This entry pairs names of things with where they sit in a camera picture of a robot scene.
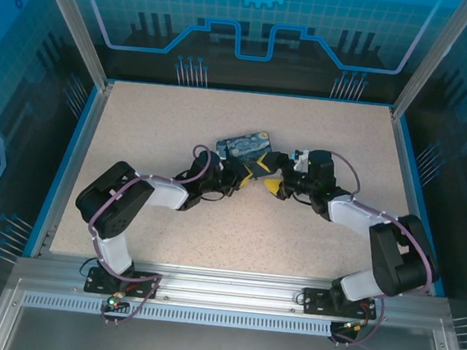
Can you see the power connector with led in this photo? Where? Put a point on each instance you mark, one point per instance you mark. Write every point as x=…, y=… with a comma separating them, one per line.
x=353, y=327
x=116, y=301

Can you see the starry night print box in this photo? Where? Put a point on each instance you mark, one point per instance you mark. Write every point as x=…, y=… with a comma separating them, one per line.
x=246, y=147

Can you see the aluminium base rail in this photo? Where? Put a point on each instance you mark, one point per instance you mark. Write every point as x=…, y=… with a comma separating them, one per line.
x=227, y=286

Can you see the aluminium frame post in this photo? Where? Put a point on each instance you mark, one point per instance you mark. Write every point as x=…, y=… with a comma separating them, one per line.
x=428, y=65
x=79, y=32

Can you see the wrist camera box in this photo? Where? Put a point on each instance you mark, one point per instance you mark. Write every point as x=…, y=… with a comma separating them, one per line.
x=220, y=164
x=301, y=161

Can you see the aluminium side rail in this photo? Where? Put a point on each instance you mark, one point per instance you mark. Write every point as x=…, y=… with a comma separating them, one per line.
x=72, y=167
x=409, y=179

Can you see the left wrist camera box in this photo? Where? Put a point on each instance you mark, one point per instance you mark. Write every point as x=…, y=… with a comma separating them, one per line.
x=220, y=164

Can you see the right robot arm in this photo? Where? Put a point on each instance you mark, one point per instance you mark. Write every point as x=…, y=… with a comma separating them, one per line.
x=388, y=248

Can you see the left power connector with LED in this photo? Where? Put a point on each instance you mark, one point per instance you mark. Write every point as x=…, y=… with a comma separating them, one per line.
x=116, y=301

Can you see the right power connector with LED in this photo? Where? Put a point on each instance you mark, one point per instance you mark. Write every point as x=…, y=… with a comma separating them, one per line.
x=353, y=327

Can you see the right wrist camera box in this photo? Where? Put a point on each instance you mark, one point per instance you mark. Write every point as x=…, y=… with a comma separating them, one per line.
x=301, y=161

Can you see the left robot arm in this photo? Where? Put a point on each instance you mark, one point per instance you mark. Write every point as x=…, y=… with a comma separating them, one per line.
x=119, y=201

